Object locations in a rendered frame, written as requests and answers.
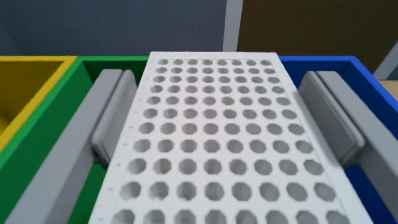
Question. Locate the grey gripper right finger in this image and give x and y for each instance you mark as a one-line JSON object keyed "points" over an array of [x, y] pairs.
{"points": [[353, 133]]}

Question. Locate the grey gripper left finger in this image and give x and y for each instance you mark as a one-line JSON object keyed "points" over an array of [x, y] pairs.
{"points": [[91, 137]]}

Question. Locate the yellow open-top bin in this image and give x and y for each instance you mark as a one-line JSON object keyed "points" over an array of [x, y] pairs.
{"points": [[21, 79]]}

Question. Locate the green bin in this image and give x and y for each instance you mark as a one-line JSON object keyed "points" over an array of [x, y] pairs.
{"points": [[24, 155]]}

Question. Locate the white well plate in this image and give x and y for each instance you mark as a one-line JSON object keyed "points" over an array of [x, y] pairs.
{"points": [[222, 138]]}

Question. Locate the blue bin with label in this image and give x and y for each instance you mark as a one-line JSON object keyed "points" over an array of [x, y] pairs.
{"points": [[375, 96]]}

